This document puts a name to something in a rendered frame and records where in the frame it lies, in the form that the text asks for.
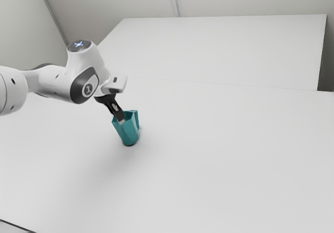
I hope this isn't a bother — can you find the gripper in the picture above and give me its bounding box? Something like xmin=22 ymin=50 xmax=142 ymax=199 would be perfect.
xmin=94 ymin=93 xmax=125 ymax=125

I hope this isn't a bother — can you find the teal faceted mug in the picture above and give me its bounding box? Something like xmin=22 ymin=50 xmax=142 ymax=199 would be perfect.
xmin=111 ymin=109 xmax=142 ymax=147

